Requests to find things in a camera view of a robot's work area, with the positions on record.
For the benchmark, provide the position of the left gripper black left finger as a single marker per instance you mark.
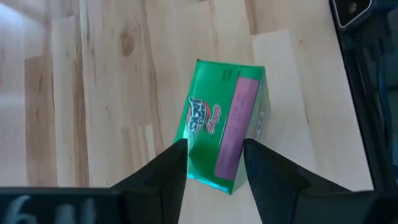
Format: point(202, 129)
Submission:
point(93, 208)

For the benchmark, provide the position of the green Apple Jacks cereal box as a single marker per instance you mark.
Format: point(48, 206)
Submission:
point(217, 109)

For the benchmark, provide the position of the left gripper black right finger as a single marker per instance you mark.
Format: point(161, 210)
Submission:
point(311, 208)

